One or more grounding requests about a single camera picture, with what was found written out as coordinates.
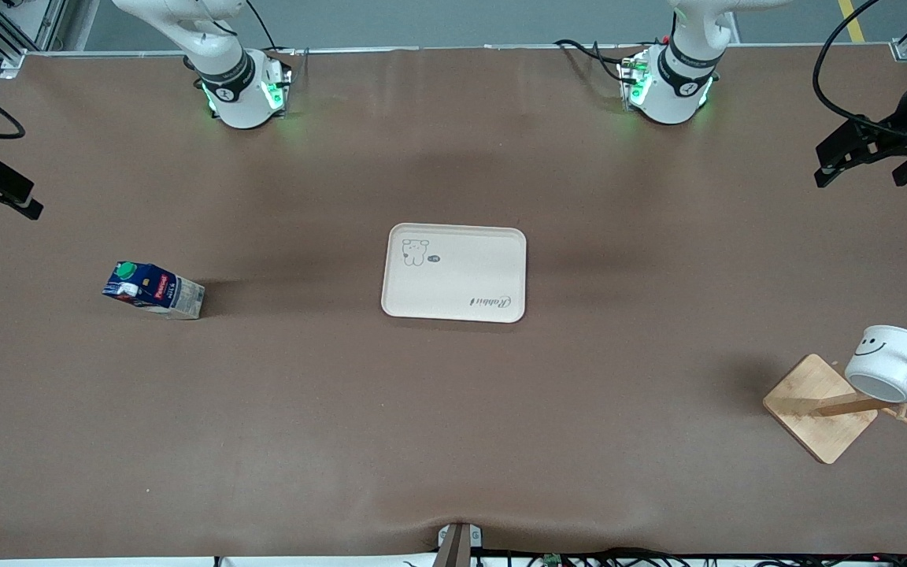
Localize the black left arm base cable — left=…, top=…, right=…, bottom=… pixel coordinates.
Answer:
left=554, top=38, right=643, bottom=84

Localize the cream rabbit print tray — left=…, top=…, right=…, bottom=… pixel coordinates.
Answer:
left=381, top=223, right=528, bottom=324

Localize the blue milk carton green cap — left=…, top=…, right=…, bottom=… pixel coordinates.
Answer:
left=102, top=261, right=206, bottom=321

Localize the black arm base cable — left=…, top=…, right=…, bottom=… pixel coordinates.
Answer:
left=554, top=38, right=643, bottom=84
left=245, top=0, right=302, bottom=62

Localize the white smiley mug black handle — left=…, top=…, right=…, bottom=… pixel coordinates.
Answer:
left=844, top=324, right=907, bottom=404

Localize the wooden mug tree stand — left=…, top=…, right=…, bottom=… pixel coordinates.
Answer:
left=762, top=339, right=907, bottom=465

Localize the black right arm base cable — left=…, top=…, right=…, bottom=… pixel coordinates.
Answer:
left=245, top=0, right=302, bottom=62

